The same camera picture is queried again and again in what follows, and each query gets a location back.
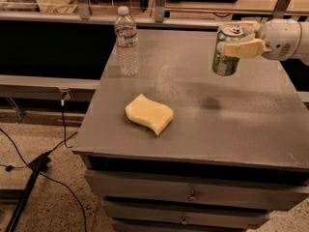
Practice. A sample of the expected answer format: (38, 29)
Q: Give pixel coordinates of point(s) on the top grey drawer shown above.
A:
(195, 190)

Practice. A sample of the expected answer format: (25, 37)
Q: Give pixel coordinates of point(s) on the grey metal rail frame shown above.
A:
(47, 88)

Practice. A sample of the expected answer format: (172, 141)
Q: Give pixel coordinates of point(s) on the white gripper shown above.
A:
(280, 38)

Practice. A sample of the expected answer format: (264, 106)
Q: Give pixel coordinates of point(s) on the black floor bar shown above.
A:
(37, 166)

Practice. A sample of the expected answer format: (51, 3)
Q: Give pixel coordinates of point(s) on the yellow wavy sponge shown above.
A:
(153, 115)

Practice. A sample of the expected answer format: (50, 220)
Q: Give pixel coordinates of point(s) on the green soda can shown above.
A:
(221, 64)

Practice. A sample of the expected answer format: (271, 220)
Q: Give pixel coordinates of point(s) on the grey drawer cabinet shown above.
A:
(248, 127)

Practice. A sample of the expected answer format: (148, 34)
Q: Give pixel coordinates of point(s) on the grey drawer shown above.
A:
(195, 190)
(183, 214)

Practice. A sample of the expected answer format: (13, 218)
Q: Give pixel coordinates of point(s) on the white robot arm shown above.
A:
(303, 48)

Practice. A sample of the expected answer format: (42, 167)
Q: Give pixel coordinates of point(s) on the clear plastic water bottle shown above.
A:
(127, 42)

